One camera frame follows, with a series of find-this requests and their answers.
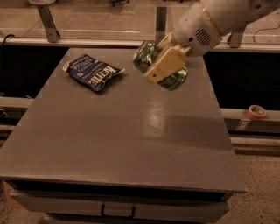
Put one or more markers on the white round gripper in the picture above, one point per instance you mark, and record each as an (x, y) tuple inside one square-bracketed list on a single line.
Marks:
[(194, 29)]

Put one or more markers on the green crushed soda can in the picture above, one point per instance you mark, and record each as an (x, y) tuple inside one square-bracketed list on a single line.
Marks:
[(166, 67)]

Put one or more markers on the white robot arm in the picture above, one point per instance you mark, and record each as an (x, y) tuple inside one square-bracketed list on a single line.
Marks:
[(230, 14)]

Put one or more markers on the blue Kettle chip bag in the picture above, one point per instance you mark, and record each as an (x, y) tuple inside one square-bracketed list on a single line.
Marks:
[(90, 72)]

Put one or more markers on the orange tape roll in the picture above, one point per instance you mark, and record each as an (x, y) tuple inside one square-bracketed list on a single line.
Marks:
[(256, 112)]

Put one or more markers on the middle metal railing bracket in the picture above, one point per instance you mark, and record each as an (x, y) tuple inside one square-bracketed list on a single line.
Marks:
[(160, 23)]

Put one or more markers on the metal railing bracket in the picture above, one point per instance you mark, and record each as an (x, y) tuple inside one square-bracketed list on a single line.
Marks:
[(160, 23), (51, 31), (235, 38)]

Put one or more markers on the right metal railing bracket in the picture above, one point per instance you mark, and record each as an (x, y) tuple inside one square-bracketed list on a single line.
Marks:
[(235, 38)]

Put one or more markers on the left metal railing bracket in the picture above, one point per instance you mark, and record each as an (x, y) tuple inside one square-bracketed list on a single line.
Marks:
[(51, 31)]

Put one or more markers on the grey drawer with black handle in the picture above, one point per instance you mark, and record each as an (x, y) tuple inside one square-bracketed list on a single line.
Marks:
[(69, 208)]

